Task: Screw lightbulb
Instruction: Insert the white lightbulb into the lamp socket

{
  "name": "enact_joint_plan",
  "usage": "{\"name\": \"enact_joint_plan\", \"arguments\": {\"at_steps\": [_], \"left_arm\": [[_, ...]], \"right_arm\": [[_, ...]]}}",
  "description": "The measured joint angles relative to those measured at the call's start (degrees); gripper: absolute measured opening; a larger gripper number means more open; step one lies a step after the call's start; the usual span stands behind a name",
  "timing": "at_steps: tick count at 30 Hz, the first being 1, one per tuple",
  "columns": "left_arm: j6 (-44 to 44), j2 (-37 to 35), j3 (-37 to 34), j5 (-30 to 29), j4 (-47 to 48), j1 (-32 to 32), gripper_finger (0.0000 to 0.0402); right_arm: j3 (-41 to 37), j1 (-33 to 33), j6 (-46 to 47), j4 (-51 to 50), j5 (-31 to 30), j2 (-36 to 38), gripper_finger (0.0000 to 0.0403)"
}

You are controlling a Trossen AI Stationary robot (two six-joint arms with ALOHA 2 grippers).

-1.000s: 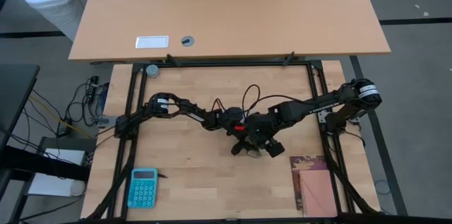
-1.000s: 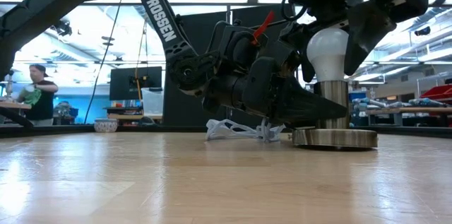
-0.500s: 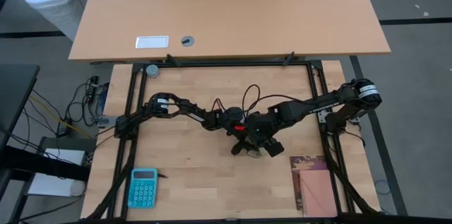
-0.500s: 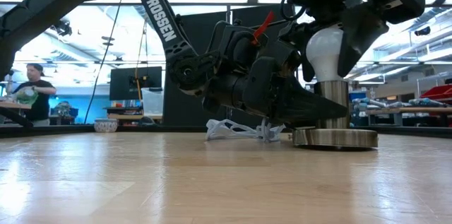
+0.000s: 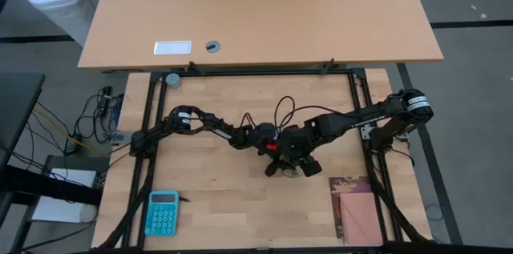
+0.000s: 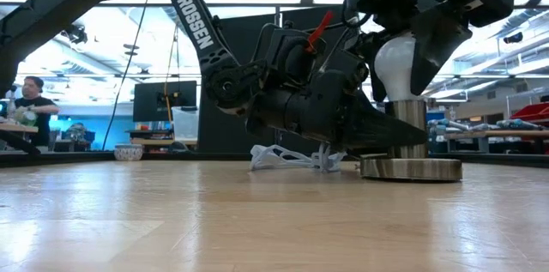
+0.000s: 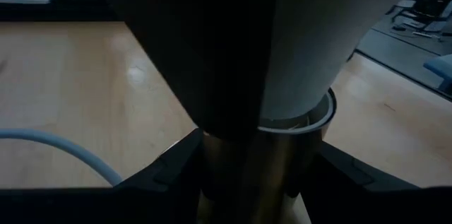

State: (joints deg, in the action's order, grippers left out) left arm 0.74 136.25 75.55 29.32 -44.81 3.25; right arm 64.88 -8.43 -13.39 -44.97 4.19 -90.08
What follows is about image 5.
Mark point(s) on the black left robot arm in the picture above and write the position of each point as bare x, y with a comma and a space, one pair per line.
212, 123

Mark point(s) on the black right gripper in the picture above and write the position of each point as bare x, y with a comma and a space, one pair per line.
298, 143

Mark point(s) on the pink spiral notebook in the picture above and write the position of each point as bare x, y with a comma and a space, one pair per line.
360, 220

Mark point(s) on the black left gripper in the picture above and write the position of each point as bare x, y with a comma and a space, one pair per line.
266, 135

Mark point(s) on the teal calculator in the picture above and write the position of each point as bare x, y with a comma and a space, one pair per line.
161, 214

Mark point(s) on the purple patterned book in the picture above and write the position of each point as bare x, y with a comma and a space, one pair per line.
348, 184

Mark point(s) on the beige wooden desk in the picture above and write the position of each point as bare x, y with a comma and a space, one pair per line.
260, 5

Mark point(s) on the black power adapter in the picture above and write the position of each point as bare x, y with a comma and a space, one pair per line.
71, 147

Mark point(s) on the white box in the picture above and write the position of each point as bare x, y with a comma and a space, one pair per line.
60, 210

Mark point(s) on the black metal beam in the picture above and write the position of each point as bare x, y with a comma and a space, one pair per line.
48, 186

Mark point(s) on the white rectangular tray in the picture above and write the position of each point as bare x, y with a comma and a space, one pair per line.
172, 47

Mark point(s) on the black clamp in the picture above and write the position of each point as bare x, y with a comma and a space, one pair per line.
328, 66
196, 68

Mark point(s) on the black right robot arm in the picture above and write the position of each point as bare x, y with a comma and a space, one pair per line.
340, 122

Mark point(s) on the grey power strip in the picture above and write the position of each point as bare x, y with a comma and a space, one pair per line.
118, 138

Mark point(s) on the black side table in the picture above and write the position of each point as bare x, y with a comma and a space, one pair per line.
18, 106

